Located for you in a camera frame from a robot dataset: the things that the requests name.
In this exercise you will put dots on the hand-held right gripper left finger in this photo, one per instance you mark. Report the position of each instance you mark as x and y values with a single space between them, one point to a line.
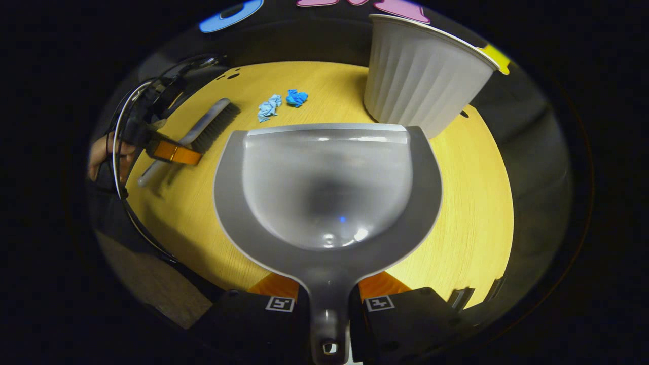
253 324

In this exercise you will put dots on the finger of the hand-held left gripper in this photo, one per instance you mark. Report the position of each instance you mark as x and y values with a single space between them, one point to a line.
177 153

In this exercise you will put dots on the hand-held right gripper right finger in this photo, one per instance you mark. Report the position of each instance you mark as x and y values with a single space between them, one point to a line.
405 324

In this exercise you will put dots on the small grey broom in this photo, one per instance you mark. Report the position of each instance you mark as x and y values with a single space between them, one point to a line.
203 129

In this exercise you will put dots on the light blue paper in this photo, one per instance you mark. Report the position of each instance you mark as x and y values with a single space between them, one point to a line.
267 108

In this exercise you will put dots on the dark blue paper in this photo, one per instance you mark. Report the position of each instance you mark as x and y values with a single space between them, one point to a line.
296 98

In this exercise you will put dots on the grey plastic dustpan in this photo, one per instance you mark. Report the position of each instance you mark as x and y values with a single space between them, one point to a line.
329 192

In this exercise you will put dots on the white ribbed garbage bin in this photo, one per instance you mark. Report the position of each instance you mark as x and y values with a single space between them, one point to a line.
426 76

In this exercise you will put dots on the black desk edge bracket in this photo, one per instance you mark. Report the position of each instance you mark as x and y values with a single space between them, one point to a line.
460 299
497 288

